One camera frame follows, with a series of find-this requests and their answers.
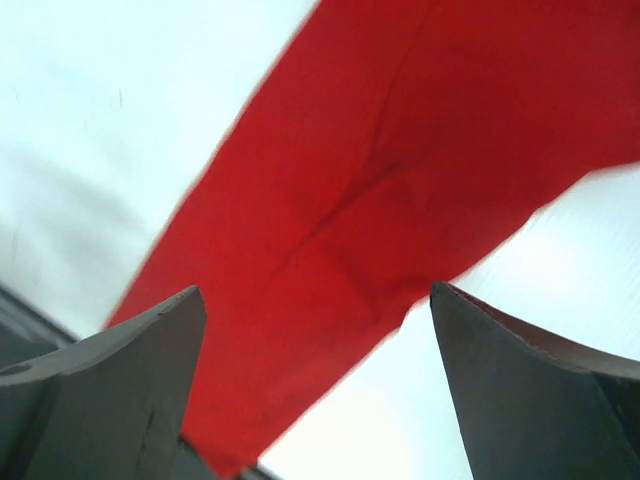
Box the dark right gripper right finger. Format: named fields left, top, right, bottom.
left=430, top=282, right=639, bottom=480

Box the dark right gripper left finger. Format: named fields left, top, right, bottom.
left=1, top=287, right=206, bottom=480

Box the red t-shirt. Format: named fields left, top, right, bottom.
left=112, top=0, right=639, bottom=478

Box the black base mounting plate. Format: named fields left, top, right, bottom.
left=0, top=282, right=281, bottom=480

